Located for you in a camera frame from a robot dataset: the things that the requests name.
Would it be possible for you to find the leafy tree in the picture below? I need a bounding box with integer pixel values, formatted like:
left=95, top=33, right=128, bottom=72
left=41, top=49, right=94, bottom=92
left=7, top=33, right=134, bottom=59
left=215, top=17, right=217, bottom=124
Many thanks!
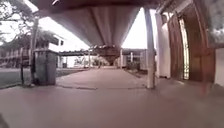
left=0, top=0, right=35, bottom=51

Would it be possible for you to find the grass lawn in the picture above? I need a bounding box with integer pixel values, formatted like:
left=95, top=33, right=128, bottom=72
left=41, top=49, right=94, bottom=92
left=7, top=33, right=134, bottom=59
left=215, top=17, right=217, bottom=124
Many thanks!
left=0, top=67, right=88, bottom=90

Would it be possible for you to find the pale two-storey building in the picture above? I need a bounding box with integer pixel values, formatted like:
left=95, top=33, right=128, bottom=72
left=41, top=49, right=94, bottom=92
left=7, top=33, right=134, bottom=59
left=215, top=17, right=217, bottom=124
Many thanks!
left=0, top=31, right=68, bottom=70

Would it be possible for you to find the brown walkway canopy roof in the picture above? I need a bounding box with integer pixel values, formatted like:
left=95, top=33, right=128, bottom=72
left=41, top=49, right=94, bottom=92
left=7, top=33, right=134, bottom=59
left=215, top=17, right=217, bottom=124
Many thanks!
left=28, top=0, right=168, bottom=66

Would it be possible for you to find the grey cabinet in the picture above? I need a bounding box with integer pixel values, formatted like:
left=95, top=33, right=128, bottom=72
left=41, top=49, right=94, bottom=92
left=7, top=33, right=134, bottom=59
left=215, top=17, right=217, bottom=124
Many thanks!
left=33, top=48, right=60, bottom=87

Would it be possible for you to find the canopy support post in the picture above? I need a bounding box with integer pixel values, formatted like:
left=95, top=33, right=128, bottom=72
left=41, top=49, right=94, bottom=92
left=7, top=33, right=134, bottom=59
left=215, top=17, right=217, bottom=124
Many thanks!
left=29, top=16, right=40, bottom=86
left=143, top=7, right=157, bottom=90

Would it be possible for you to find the reddish concrete path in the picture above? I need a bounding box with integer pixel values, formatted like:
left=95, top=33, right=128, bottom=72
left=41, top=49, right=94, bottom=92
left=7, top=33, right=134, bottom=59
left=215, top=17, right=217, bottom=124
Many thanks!
left=0, top=67, right=224, bottom=128

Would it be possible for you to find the building with wooden door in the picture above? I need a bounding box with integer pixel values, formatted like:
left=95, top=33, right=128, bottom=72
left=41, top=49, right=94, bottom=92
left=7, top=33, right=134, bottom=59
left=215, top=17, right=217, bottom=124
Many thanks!
left=154, top=0, right=224, bottom=89

